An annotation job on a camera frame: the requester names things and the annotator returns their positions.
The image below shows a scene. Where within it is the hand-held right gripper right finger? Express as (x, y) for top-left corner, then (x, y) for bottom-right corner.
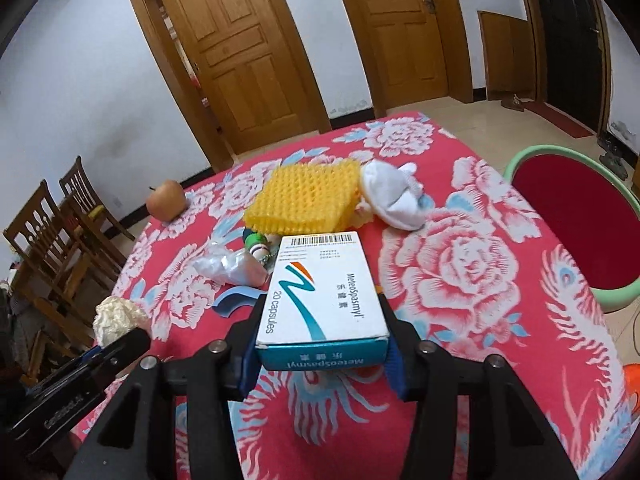
(375, 292), (581, 480)

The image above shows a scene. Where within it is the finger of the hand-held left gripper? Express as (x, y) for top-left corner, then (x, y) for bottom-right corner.
(75, 329), (152, 386)

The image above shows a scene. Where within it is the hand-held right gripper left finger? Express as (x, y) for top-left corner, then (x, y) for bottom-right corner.
(65, 292), (271, 480)

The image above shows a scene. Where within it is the white paper ball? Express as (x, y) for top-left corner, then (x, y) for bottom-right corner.
(93, 296), (151, 348)

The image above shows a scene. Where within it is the white medicine box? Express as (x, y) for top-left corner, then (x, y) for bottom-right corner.
(255, 231), (391, 372)

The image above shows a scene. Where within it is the small round toy figure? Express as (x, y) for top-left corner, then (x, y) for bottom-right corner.
(243, 227), (279, 267)

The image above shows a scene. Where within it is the white cloth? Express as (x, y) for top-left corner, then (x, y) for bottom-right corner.
(359, 161), (426, 232)

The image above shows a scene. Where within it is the red basin with green rim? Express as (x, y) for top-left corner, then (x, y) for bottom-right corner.
(502, 145), (640, 317)

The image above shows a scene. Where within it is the blue paper scrap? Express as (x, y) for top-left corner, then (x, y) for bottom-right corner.
(212, 285), (267, 319)

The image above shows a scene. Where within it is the crumpled clear plastic wrap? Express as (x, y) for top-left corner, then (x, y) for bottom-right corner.
(192, 241), (269, 287)

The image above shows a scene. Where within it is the red floral tablecloth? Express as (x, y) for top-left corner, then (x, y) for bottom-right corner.
(70, 110), (637, 480)

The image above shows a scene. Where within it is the apple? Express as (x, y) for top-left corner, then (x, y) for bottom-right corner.
(145, 180), (188, 222)

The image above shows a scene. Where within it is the wooden chair with yellow cushion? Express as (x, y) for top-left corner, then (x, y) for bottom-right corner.
(59, 156), (137, 242)

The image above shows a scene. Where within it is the yellow foam fruit net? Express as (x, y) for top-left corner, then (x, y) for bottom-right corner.
(243, 157), (363, 236)

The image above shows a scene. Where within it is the red doormat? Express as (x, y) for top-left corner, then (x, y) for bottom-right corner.
(522, 101), (594, 140)

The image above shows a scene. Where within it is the pair of dark shoes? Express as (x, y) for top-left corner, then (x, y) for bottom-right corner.
(596, 120), (632, 177)

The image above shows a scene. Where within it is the wooden panel door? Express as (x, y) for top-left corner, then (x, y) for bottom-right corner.
(124, 0), (332, 173)

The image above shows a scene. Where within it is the wooden door with lock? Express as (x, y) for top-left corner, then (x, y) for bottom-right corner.
(327, 0), (474, 117)

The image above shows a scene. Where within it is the black entrance door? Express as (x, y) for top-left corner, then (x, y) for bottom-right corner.
(515, 0), (614, 137)

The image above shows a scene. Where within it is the small wooden wall panel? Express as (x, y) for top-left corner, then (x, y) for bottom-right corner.
(477, 10), (537, 104)

